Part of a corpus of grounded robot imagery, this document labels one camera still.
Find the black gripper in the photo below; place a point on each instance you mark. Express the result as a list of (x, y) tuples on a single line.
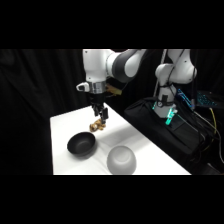
[(96, 99)]

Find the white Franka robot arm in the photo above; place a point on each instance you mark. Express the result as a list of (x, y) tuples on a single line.
[(100, 65)]

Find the black bowl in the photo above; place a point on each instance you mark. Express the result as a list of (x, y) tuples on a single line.
[(81, 143)]

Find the grey bowl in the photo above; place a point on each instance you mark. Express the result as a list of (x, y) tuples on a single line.
[(121, 160)]

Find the brown toy figure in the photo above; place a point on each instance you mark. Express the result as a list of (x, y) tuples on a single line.
[(97, 125)]

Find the black curtain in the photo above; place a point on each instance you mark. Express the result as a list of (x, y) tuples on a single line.
[(36, 100)]

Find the blue lit keyboard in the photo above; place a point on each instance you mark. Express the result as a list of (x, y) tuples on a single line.
[(206, 99)]

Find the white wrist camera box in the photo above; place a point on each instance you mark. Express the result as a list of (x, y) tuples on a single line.
[(83, 87)]

